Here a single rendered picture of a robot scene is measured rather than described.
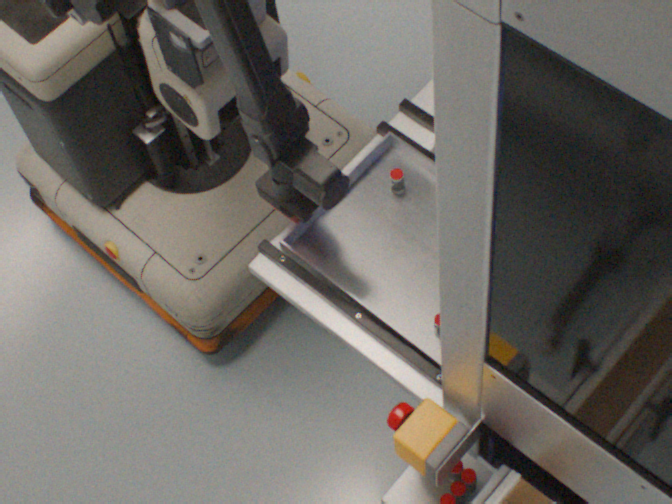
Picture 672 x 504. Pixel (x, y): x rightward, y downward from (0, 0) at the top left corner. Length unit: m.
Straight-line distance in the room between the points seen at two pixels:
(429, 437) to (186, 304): 1.09
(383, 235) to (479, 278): 0.64
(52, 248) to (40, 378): 0.35
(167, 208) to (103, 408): 0.49
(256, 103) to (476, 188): 0.54
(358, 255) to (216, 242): 0.79
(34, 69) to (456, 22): 1.45
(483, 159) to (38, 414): 1.93
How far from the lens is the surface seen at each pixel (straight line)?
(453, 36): 0.89
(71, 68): 2.28
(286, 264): 1.77
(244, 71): 1.47
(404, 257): 1.78
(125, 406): 2.73
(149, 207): 2.62
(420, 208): 1.83
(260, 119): 1.53
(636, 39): 0.76
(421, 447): 1.50
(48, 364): 2.83
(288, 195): 1.70
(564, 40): 0.80
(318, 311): 1.75
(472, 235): 1.11
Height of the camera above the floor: 2.45
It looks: 61 degrees down
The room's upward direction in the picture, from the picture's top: 11 degrees counter-clockwise
